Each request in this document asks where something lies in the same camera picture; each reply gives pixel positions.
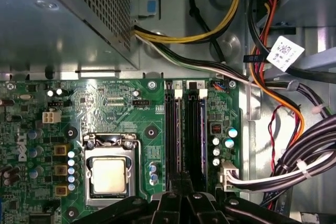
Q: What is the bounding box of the white four-pin socket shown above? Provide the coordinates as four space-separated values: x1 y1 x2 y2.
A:
41 110 61 124

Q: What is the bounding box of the red and black twisted wire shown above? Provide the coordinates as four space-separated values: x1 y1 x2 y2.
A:
267 104 289 172

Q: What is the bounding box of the silver CPU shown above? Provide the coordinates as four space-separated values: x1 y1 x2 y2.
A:
91 157 127 195

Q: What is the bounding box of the metal CPU socket cover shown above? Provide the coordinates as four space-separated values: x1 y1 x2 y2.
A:
83 133 140 201

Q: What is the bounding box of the black PC case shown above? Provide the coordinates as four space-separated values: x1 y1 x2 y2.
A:
0 0 336 224

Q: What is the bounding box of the black flat cable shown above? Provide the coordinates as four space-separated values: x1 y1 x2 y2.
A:
248 0 274 51

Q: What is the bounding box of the grey-blue release clip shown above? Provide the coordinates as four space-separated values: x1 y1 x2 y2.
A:
138 0 160 19

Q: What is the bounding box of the black and white wire bundle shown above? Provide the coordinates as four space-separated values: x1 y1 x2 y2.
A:
225 113 336 193

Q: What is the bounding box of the CPU socket locking lever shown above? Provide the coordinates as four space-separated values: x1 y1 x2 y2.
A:
132 134 149 201

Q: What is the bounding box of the white power connector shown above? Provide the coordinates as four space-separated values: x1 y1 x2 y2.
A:
219 161 239 192

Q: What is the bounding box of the white-latched RAM slot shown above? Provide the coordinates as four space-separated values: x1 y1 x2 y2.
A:
198 80 209 175
173 80 183 177

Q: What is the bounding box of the grey power supply unit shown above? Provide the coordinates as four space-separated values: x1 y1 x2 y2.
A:
0 0 141 74

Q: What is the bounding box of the black looped cable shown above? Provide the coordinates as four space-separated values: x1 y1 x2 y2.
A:
188 0 226 62

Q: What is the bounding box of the thick black cable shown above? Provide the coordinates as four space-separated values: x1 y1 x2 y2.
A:
285 65 336 84

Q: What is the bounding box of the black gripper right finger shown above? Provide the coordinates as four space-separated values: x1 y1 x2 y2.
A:
185 171 302 224

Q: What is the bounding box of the white and grey wire bundle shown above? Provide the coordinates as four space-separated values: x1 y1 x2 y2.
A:
133 34 297 88

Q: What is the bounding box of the orange and red wire bundle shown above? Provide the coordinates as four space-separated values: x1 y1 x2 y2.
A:
249 0 305 151

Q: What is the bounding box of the black RAM slot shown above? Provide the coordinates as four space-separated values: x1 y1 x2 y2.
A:
164 80 176 185
187 80 201 183

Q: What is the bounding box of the green motherboard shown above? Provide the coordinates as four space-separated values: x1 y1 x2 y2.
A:
0 77 241 224

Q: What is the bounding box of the grey metal drive cage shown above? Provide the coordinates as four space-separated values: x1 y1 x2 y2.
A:
257 0 336 78

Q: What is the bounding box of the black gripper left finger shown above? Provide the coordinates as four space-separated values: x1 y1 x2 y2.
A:
70 171 187 224

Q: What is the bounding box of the white barcode label tag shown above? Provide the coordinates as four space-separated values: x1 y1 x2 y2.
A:
266 35 305 72

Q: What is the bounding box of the yellow wire bundle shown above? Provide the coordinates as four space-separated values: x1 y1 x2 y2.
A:
133 0 241 44

